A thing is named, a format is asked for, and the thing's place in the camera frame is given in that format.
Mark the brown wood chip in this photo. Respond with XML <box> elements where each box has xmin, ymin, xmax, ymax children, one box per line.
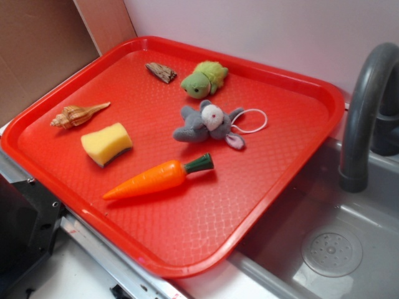
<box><xmin>145</xmin><ymin>62</ymin><xmax>177</xmax><ymax>84</ymax></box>

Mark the red plastic tray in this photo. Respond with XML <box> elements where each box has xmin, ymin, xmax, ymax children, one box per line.
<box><xmin>1</xmin><ymin>37</ymin><xmax>344</xmax><ymax>278</ymax></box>

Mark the grey plush mouse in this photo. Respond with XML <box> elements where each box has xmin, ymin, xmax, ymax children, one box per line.
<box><xmin>172</xmin><ymin>100</ymin><xmax>268</xmax><ymax>151</ymax></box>

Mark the orange plastic carrot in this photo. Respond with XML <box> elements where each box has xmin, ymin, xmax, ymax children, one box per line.
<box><xmin>102</xmin><ymin>153</ymin><xmax>214</xmax><ymax>201</ymax></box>

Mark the green plush turtle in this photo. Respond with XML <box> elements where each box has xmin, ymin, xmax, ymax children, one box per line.
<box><xmin>180</xmin><ymin>61</ymin><xmax>229</xmax><ymax>100</ymax></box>

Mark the yellow sponge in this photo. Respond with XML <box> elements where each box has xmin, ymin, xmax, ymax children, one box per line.
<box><xmin>80</xmin><ymin>123</ymin><xmax>133</xmax><ymax>168</ymax></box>

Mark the tan spiral seashell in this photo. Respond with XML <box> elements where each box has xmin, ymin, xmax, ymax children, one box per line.
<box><xmin>50</xmin><ymin>102</ymin><xmax>110</xmax><ymax>130</ymax></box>

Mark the grey plastic sink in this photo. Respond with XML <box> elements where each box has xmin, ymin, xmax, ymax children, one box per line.
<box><xmin>230</xmin><ymin>140</ymin><xmax>398</xmax><ymax>298</ymax></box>

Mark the grey faucet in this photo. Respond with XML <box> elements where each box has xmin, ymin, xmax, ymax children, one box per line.
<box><xmin>339</xmin><ymin>42</ymin><xmax>398</xmax><ymax>192</ymax></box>

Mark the brown cardboard panel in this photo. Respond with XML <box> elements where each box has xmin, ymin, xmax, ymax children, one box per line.
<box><xmin>1</xmin><ymin>1</ymin><xmax>137</xmax><ymax>125</ymax></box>

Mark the black metal bracket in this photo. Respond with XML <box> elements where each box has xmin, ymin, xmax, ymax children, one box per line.
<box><xmin>1</xmin><ymin>177</ymin><xmax>62</xmax><ymax>278</ymax></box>

